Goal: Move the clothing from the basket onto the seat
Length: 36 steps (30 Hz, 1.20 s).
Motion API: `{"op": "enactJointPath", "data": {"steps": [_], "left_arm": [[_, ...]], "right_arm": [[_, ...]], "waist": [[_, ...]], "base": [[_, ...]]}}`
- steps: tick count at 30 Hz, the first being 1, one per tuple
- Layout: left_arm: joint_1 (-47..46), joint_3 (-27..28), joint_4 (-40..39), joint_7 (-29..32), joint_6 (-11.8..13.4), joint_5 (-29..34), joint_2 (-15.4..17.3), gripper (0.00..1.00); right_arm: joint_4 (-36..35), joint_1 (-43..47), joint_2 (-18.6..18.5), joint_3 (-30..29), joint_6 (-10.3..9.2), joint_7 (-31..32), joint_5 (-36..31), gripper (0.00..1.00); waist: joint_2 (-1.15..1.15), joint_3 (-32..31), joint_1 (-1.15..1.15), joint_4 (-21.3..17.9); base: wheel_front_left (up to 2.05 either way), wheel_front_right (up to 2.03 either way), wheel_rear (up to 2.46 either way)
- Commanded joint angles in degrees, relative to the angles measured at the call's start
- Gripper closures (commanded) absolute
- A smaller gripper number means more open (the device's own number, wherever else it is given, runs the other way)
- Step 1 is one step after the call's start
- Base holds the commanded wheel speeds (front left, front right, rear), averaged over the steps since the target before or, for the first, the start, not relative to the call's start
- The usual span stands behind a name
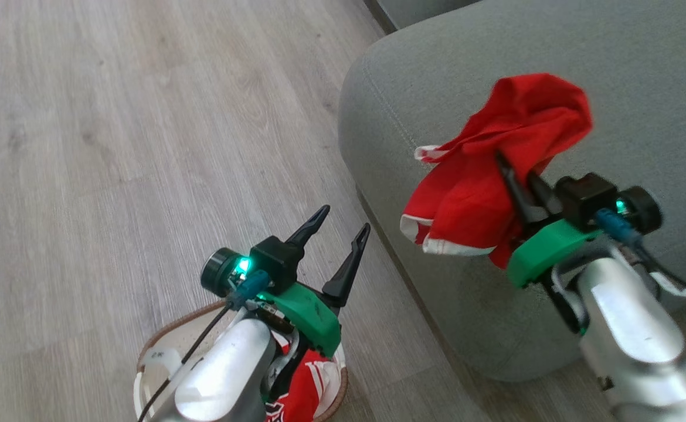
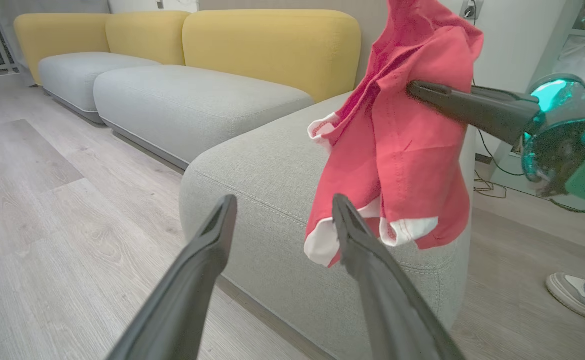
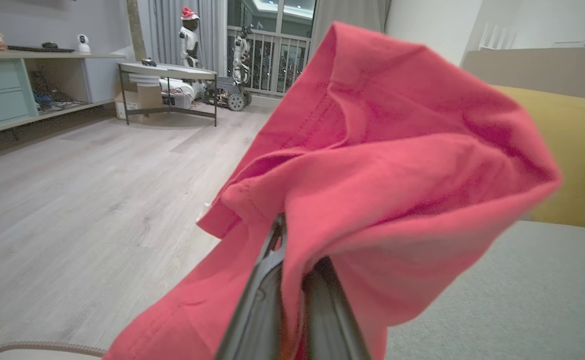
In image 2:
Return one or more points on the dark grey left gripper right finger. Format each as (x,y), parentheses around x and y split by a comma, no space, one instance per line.
(392,310)

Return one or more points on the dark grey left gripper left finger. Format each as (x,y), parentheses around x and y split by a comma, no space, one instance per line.
(182,300)

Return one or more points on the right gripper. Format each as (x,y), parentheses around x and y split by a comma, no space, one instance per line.
(557,135)

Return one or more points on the red and white jersey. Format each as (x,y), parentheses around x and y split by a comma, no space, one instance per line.
(402,150)

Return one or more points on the grey sofa middle seat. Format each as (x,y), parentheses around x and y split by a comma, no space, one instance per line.
(187,105)

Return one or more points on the grey sofa corner seat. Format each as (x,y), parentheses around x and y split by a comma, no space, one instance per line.
(82,75)

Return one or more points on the white shelf unit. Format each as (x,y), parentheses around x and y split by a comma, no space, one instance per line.
(582,50)

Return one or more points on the grey fabric sofa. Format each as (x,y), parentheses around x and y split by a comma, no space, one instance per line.
(272,170)

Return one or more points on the grey and white sneaker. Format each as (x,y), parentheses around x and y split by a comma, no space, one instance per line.
(567,295)

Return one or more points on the wide yellow sofa backrest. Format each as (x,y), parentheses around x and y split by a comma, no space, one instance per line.
(272,45)

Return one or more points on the narrow yellow sofa backrest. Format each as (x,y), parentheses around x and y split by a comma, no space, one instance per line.
(147,35)

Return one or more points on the long yellow sofa backrest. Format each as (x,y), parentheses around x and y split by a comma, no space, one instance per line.
(57,35)

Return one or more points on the wall power socket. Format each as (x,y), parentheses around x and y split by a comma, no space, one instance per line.
(471,9)

